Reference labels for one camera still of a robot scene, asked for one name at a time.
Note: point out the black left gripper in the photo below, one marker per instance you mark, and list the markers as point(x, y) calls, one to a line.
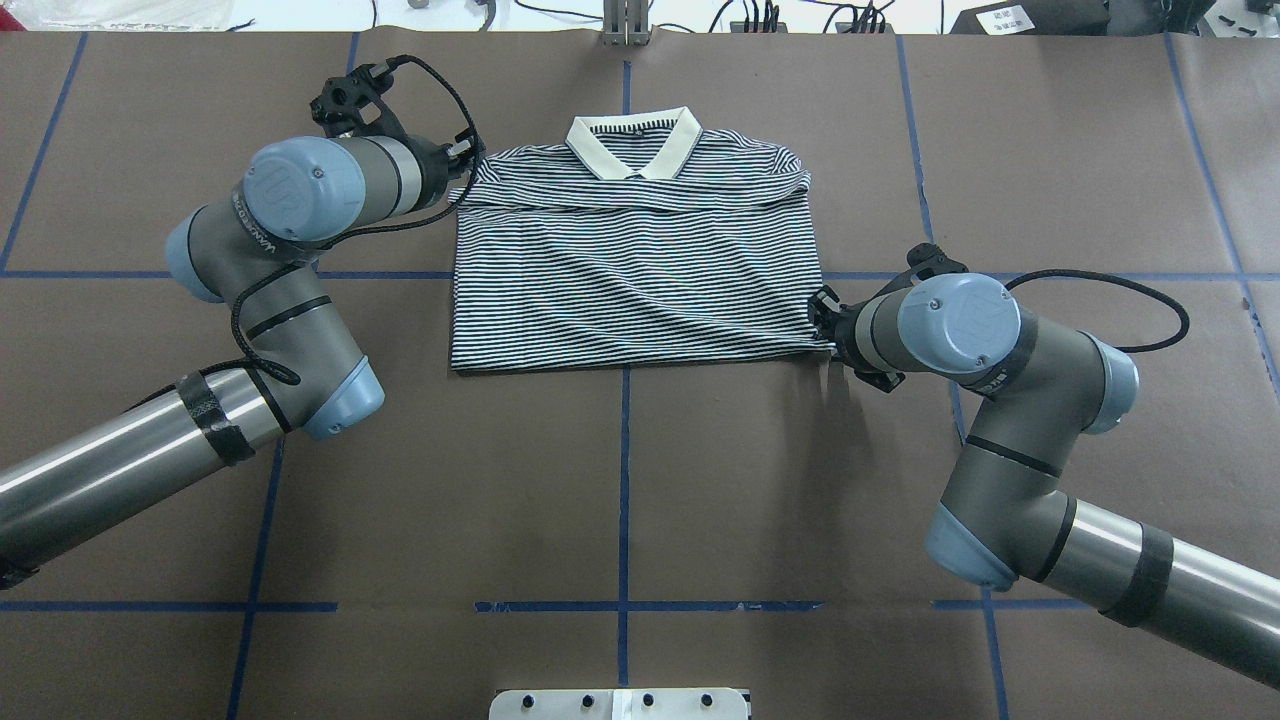
point(437, 172)

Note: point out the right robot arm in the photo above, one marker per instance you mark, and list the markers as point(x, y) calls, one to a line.
point(1003, 515)

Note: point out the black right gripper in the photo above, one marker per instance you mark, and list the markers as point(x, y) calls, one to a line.
point(843, 327)

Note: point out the navy white striped polo shirt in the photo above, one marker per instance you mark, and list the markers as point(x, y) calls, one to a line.
point(644, 239)

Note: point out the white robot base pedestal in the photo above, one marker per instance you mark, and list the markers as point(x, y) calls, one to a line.
point(622, 703)

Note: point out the aluminium frame post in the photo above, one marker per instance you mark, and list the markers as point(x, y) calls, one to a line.
point(626, 23)

